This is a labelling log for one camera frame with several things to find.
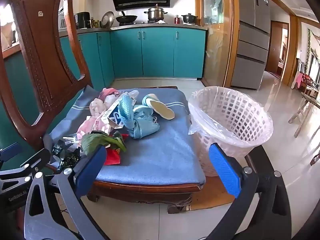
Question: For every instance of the red bottle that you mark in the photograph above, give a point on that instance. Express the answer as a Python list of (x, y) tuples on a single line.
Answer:
[(177, 20)]

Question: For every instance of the steel bowl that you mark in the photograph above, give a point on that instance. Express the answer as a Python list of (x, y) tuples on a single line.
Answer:
[(107, 19)]

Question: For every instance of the grey refrigerator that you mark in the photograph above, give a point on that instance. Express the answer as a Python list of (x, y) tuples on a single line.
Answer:
[(252, 30)]

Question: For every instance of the brown floor mat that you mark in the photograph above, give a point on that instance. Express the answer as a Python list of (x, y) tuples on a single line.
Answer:
[(212, 192)]

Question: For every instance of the white plastic lattice basket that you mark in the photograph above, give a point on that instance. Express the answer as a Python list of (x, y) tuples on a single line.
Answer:
[(232, 110)]

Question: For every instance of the teal kitchen cabinets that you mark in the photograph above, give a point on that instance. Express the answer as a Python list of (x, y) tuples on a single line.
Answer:
[(157, 52)]

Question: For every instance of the light blue slipper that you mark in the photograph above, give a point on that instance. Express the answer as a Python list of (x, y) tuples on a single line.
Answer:
[(160, 107)]

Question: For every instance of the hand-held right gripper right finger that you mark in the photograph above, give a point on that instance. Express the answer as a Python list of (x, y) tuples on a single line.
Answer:
[(225, 172)]

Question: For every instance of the black green foil wrapper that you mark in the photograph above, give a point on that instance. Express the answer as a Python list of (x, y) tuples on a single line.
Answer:
[(66, 155)]

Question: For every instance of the wooden stool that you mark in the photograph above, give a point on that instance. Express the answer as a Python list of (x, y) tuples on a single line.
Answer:
[(303, 110)]

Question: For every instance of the stainless steel pot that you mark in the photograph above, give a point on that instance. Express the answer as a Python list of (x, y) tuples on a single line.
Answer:
[(155, 13)]

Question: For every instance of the clear plastic wrapper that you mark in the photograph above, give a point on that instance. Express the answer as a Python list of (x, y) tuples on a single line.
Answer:
[(132, 95)]

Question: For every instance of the wooden framed glass door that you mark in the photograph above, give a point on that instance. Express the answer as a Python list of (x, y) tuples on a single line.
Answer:
[(232, 30)]

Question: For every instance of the crumpled pink wrapper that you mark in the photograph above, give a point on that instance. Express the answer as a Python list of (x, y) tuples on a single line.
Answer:
[(107, 92)]

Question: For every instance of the blue striped seat cushion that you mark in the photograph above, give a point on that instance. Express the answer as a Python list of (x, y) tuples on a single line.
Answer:
[(162, 150)]

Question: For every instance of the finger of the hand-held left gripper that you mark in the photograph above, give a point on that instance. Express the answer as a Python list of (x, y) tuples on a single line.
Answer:
[(9, 152), (32, 161)]

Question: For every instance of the light blue cloth bag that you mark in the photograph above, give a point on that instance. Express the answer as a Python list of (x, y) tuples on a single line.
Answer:
[(140, 127)]

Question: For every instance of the green hanging garland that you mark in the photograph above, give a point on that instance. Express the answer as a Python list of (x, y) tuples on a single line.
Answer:
[(310, 42)]

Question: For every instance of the carved wooden chair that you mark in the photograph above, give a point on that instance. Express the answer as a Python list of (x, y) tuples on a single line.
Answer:
[(37, 55)]

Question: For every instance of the crumpled white plastic bag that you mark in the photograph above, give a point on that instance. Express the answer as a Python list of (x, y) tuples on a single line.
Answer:
[(98, 106)]

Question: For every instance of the blue and white carton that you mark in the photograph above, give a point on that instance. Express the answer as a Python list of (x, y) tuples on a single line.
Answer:
[(114, 115)]

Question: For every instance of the red packet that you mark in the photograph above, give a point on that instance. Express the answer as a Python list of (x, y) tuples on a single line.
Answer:
[(113, 158)]

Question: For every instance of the green vegetable leaf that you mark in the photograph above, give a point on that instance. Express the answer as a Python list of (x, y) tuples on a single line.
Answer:
[(96, 141)]

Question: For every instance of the pink printed plastic bag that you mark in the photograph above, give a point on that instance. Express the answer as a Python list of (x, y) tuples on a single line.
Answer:
[(87, 127)]

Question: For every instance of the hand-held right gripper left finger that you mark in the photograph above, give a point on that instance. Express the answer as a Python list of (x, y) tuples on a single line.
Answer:
[(91, 166)]

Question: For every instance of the black lidded pot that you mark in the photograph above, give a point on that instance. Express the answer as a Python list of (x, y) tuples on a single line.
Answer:
[(189, 18)]

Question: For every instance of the black wok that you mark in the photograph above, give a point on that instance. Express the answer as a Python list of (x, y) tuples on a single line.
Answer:
[(127, 18)]

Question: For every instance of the black air fryer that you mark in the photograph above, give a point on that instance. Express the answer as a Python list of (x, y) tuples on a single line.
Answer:
[(83, 20)]

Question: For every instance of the brown wooden door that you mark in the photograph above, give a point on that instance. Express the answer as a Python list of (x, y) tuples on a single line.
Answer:
[(276, 47)]

